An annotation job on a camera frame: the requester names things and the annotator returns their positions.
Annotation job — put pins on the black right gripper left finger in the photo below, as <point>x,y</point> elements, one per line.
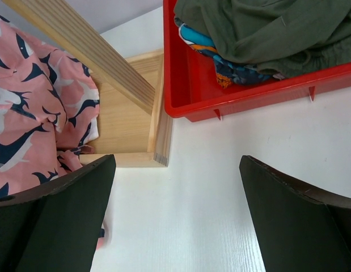
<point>55,226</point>

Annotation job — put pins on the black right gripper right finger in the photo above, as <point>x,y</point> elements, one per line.
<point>299,227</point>

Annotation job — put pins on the pink shark print shorts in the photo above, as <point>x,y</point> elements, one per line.
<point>49,107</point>

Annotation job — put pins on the olive green shorts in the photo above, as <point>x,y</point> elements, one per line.
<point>290,38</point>

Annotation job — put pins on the blue orange patterned shorts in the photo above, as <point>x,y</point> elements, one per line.
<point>227,73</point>

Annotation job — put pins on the wooden clothes rack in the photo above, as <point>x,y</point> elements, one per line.
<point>133,124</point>

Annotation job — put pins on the red plastic tray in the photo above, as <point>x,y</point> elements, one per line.
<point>191,89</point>

